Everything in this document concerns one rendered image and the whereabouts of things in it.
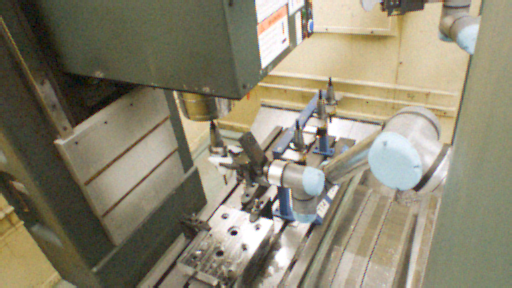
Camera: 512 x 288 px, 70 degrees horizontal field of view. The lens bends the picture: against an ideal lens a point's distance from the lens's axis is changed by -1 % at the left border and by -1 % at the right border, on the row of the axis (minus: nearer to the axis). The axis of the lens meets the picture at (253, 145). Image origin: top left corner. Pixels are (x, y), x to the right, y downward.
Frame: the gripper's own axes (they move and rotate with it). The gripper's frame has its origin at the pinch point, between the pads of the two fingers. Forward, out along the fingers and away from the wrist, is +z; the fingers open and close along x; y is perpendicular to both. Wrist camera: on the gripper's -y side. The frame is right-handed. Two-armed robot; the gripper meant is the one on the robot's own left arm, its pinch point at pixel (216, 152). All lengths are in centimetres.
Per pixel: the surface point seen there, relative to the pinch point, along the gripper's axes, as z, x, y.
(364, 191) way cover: -34, 61, 59
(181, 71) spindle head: -5.8, -12.6, -34.5
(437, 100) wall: -56, 101, 26
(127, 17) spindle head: 6.7, -12.6, -46.9
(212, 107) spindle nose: -6.9, -5.4, -20.7
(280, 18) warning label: -21.3, 10.5, -40.2
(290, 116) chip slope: 21, 97, 48
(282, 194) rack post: -13.0, 17.1, 29.2
